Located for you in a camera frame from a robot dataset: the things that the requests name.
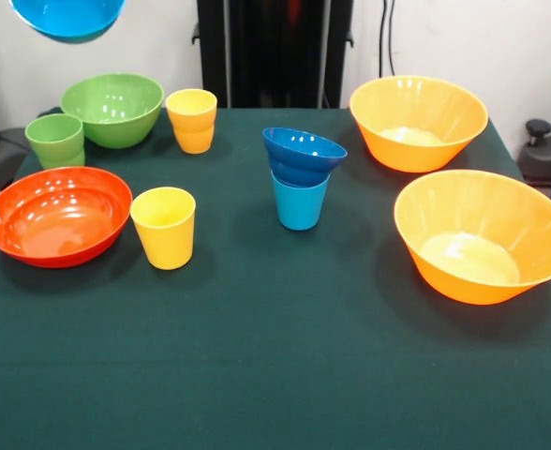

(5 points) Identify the light blue plastic cup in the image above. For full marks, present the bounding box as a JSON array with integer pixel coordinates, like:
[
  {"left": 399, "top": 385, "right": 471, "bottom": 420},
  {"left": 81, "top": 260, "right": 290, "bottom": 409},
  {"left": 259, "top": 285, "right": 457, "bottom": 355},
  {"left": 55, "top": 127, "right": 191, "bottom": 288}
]
[{"left": 271, "top": 169, "right": 331, "bottom": 232}]

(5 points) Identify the dark blue plastic bowl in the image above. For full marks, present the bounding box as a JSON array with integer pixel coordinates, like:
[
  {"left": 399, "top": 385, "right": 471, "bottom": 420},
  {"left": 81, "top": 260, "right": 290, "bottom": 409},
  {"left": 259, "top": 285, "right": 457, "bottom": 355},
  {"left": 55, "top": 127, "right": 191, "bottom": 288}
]
[{"left": 261, "top": 127, "right": 349, "bottom": 188}]

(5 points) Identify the orange plastic bowl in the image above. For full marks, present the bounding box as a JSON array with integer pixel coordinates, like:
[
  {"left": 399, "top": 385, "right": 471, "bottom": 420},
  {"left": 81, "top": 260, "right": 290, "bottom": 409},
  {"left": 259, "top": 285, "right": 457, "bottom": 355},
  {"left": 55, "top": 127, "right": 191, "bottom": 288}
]
[
  {"left": 349, "top": 75, "right": 489, "bottom": 173},
  {"left": 394, "top": 169, "right": 551, "bottom": 307}
]

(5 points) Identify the light blue plastic bowl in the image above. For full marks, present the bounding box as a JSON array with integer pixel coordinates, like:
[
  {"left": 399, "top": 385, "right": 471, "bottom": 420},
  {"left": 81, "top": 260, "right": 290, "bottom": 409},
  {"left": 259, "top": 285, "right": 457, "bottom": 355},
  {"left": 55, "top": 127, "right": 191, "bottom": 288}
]
[{"left": 8, "top": 0, "right": 127, "bottom": 45}]

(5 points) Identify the yellow plastic cup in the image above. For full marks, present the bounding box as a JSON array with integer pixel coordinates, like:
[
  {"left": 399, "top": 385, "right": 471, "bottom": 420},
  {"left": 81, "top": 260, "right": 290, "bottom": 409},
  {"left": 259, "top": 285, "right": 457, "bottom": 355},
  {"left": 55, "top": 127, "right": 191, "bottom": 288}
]
[
  {"left": 129, "top": 186, "right": 197, "bottom": 271},
  {"left": 174, "top": 125, "right": 216, "bottom": 155},
  {"left": 165, "top": 88, "right": 218, "bottom": 133}
]

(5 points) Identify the dark green tablecloth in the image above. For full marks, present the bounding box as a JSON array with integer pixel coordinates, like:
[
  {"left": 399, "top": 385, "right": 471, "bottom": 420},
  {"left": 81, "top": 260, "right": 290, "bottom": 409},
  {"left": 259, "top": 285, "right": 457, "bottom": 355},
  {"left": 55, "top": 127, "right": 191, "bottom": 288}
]
[{"left": 0, "top": 106, "right": 551, "bottom": 450}]

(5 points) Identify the green plastic bowl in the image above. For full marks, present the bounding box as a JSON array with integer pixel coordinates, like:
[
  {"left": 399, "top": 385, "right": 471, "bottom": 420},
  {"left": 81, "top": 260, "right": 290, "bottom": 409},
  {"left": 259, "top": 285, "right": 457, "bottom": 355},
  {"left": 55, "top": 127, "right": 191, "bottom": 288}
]
[{"left": 59, "top": 71, "right": 166, "bottom": 150}]

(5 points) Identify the red plastic bowl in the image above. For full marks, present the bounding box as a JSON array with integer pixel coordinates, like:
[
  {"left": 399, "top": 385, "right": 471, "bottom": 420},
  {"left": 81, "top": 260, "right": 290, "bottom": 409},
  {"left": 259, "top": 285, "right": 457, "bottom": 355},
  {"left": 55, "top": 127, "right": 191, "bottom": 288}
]
[{"left": 0, "top": 166, "right": 134, "bottom": 269}]

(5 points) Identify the green plastic cup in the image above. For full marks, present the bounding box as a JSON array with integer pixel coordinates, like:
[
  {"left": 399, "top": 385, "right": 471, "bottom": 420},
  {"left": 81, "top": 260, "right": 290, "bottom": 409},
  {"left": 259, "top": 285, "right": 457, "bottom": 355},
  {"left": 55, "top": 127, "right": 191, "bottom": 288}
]
[
  {"left": 24, "top": 112, "right": 85, "bottom": 160},
  {"left": 36, "top": 147, "right": 87, "bottom": 171}
]

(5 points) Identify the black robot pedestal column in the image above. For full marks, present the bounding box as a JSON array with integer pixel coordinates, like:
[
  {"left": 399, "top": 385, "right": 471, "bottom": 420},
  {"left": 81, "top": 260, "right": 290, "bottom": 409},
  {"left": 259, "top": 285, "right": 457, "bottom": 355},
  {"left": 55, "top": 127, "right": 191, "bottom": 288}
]
[{"left": 191, "top": 0, "right": 356, "bottom": 110}]

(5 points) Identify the black hanging cable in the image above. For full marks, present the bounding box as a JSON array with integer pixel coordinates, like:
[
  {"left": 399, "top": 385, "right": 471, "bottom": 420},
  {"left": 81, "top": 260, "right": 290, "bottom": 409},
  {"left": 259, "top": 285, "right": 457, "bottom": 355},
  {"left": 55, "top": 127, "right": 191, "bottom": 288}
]
[{"left": 377, "top": 0, "right": 398, "bottom": 80}]

